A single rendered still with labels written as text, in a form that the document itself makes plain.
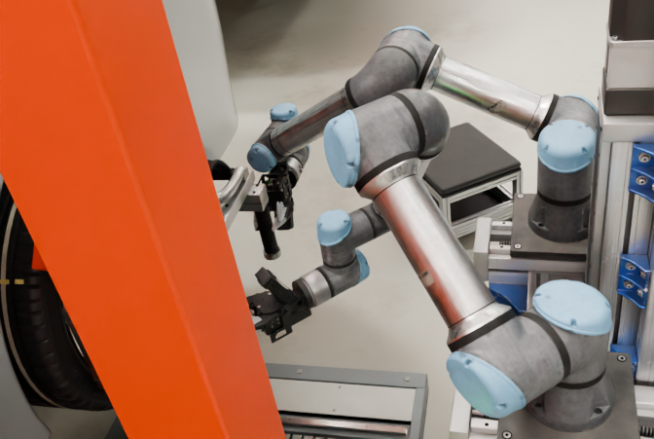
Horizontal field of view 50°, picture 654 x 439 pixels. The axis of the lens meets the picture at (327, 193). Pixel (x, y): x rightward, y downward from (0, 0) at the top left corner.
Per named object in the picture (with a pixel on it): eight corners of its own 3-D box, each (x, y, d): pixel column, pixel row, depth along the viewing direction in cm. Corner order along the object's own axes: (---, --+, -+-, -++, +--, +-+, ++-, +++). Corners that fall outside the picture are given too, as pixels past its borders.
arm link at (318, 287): (328, 279, 152) (308, 262, 158) (309, 289, 150) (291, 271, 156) (333, 306, 156) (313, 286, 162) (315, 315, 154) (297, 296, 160)
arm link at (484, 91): (581, 177, 160) (360, 83, 166) (586, 143, 171) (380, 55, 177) (607, 136, 152) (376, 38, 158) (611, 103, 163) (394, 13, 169)
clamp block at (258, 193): (235, 200, 173) (230, 181, 170) (270, 200, 171) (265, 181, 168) (228, 211, 169) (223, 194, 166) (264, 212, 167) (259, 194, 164)
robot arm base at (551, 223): (596, 202, 165) (599, 166, 159) (599, 243, 153) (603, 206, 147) (528, 201, 169) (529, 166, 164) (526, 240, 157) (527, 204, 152)
